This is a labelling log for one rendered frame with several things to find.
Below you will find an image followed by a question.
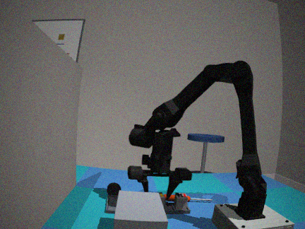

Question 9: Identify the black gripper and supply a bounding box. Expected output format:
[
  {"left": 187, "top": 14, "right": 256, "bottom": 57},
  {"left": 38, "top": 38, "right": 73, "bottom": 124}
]
[{"left": 128, "top": 150, "right": 192, "bottom": 199}]

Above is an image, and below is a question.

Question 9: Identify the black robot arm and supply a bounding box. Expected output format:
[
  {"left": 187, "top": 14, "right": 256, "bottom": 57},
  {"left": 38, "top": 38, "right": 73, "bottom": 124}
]
[{"left": 128, "top": 61, "right": 267, "bottom": 221}]

